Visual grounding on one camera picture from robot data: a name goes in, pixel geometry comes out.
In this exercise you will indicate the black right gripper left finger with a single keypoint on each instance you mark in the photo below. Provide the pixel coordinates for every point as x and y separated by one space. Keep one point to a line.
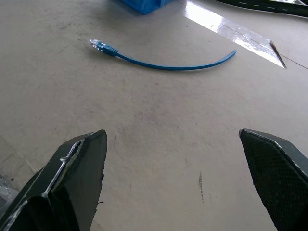
72 183

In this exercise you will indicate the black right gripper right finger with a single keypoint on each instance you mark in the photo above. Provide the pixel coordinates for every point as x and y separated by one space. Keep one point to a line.
279 175

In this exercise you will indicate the blue box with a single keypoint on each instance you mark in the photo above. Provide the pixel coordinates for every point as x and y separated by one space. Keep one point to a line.
142 5

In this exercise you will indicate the clear shiny tape strip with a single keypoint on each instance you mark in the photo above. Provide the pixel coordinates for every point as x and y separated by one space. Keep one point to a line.
238 33

